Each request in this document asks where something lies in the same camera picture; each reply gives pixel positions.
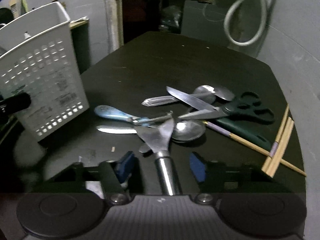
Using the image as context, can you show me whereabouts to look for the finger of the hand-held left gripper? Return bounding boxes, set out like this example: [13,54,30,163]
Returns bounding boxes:
[0,92,32,117]

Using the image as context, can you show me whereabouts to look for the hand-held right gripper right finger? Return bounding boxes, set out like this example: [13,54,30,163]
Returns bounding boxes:
[189,152,298,204]

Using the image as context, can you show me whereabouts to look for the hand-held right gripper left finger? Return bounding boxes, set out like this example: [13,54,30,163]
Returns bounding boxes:
[31,151,137,204]

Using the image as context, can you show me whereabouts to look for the steel spatula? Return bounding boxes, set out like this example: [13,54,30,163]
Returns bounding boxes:
[135,117,183,196]

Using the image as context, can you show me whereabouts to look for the steel spoon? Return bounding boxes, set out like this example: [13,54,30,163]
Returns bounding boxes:
[141,84,217,107]
[214,87,236,102]
[138,120,206,154]

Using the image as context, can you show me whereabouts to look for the steel table knife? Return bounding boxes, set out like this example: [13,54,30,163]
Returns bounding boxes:
[96,125,138,134]

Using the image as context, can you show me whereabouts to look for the white perforated utensil basket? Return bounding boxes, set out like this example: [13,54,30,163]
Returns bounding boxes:
[0,1,90,143]

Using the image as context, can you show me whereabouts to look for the blue handled utensil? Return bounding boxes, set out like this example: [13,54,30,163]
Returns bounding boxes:
[94,104,173,128]

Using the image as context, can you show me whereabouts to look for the green handled kitchen knife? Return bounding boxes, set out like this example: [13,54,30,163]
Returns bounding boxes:
[166,86,273,152]

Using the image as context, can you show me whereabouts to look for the dark green handled scissors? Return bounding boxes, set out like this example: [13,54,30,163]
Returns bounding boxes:
[178,92,275,125]

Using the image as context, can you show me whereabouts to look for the grey cabinet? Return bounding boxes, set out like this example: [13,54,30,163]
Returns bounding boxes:
[180,0,250,48]

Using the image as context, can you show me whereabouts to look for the black plastic bag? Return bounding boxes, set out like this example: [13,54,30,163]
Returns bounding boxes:
[160,5,181,29]

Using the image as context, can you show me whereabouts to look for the wooden wall shelf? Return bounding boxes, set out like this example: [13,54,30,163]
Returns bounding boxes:
[69,17,90,29]

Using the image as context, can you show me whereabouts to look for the door frame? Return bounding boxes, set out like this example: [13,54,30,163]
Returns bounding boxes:
[105,0,124,53]

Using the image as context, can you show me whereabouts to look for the white hose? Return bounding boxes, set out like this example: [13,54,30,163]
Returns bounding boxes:
[223,0,278,47]

